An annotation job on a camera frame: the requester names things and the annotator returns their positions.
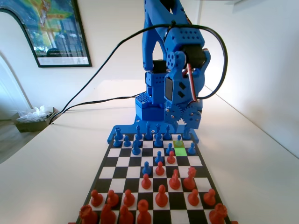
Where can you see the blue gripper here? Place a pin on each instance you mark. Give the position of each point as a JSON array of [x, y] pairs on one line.
[[182, 116]]

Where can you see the blue chess pawn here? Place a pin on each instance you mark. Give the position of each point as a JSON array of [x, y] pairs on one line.
[[159, 157], [169, 149], [116, 142], [140, 141], [179, 142], [126, 142], [146, 168], [192, 149]]

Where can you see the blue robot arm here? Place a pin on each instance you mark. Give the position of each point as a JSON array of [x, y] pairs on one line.
[[149, 35]]

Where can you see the blue chess bishop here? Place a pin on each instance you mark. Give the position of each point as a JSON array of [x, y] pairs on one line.
[[138, 133], [167, 134]]

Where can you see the blue chess queen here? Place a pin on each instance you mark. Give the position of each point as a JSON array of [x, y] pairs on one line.
[[158, 129]]

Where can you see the blue chess king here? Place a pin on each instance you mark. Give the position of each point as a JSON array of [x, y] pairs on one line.
[[147, 134]]

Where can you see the red chess pawn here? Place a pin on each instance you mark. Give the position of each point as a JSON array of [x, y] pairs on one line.
[[129, 199], [159, 170], [171, 158], [193, 199], [112, 199], [96, 199], [146, 183], [209, 198]]

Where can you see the black and white chessboard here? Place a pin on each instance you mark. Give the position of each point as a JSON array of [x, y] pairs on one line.
[[130, 172]]

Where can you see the red chess rook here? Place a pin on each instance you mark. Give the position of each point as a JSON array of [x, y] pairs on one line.
[[218, 214], [88, 215]]

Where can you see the crumpled clear plastic wrap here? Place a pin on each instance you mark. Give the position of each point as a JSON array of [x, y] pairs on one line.
[[35, 114]]

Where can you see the black framed map poster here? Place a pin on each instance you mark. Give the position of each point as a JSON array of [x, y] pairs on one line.
[[58, 35]]

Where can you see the cardboard box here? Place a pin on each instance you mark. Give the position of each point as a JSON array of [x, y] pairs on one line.
[[30, 126]]

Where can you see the white door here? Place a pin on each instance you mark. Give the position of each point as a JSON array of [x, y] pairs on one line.
[[11, 93]]

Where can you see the blue arm base mount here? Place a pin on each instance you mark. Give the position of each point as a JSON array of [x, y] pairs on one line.
[[151, 114]]

